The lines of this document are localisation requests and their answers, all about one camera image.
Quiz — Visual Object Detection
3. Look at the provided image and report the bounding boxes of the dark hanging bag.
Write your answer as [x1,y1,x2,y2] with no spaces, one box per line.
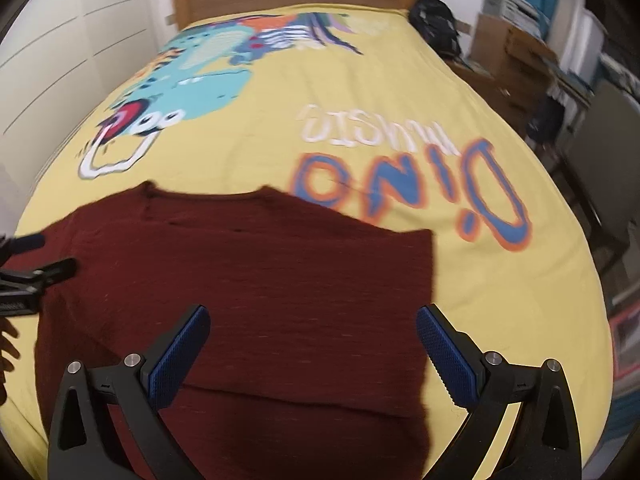
[525,95,567,145]

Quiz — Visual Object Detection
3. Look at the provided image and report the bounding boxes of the yellow dinosaur printed bedspread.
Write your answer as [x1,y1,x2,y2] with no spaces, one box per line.
[10,2,613,480]

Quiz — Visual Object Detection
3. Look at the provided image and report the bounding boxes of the maroon knit sweater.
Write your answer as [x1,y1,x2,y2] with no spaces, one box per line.
[35,182,436,480]

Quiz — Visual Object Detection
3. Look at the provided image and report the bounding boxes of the white printer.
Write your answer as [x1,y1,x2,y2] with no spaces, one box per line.
[481,0,545,36]

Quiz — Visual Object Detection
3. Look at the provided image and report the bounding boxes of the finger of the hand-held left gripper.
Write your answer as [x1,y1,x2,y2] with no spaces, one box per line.
[0,232,46,261]
[0,258,77,297]

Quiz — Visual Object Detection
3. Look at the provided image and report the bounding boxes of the person's left hand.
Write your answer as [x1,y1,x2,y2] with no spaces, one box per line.
[0,316,21,406]

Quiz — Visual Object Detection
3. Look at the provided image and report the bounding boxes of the pink picture frame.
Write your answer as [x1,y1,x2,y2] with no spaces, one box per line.
[609,305,640,378]

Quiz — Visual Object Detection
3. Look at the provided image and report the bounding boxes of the black backpack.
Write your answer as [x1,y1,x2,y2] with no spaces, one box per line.
[407,0,463,58]

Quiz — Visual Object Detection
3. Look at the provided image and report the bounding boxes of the white wardrobe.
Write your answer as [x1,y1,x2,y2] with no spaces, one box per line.
[0,0,175,173]

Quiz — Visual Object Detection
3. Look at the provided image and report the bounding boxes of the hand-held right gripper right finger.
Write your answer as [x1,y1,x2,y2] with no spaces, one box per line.
[416,304,583,480]

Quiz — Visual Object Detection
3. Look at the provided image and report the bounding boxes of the grey-backed dark wooden chair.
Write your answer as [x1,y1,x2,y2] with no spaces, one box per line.
[560,79,638,273]

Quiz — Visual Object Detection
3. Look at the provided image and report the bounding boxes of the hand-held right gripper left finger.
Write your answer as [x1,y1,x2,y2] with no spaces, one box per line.
[47,304,211,480]

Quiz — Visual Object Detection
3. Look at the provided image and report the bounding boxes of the wooden dresser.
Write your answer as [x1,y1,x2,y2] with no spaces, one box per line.
[470,12,563,128]

